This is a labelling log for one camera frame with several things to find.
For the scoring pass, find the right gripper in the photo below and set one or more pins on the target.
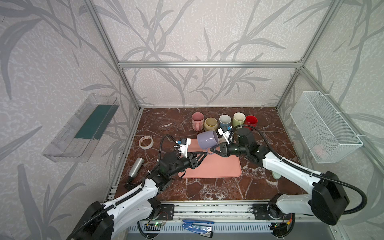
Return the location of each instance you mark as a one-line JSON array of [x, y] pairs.
[[224, 150]]

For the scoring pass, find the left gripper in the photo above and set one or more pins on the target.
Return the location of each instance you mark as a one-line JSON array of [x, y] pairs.
[[193, 160]]

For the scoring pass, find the purple mug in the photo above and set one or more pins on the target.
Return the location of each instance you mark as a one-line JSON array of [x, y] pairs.
[[207, 140]]

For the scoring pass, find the pink tray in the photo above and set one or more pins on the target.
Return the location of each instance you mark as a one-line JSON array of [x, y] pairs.
[[213, 166]]

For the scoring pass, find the blue mug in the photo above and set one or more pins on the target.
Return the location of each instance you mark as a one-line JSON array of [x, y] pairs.
[[225, 121]]

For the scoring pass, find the pink patterned mug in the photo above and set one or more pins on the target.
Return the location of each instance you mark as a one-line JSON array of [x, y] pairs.
[[198, 121]]

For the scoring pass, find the light green mug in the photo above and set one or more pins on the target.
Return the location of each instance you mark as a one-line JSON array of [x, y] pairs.
[[238, 119]]

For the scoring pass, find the red mug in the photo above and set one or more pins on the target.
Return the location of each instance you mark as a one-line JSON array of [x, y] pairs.
[[251, 121]]

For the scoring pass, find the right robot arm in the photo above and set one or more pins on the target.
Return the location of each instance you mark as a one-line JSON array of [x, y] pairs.
[[326, 197]]

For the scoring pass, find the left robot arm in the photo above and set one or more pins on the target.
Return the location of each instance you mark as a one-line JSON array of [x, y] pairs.
[[107, 220]]

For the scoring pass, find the tape roll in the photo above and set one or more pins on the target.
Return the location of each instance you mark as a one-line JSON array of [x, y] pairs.
[[146, 142]]

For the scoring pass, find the small green object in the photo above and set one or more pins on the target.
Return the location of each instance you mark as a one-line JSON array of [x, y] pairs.
[[276, 176]]

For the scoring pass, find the silver metal cylinder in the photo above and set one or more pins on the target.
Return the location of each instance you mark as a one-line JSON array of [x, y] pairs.
[[136, 167]]

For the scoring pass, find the blue stapler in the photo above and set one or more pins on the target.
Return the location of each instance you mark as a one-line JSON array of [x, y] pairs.
[[202, 228]]

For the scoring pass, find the black clip on table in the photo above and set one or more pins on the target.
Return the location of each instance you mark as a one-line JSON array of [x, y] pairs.
[[129, 185]]

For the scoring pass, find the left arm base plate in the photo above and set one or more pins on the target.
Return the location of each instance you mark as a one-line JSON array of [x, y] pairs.
[[164, 212]]

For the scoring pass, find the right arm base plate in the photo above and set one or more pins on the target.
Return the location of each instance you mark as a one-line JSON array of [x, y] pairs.
[[259, 211]]

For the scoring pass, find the white wire basket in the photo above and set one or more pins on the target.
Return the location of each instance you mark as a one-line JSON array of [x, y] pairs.
[[327, 134]]

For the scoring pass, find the clear plastic wall bin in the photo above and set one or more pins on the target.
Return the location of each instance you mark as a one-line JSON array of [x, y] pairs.
[[77, 140]]

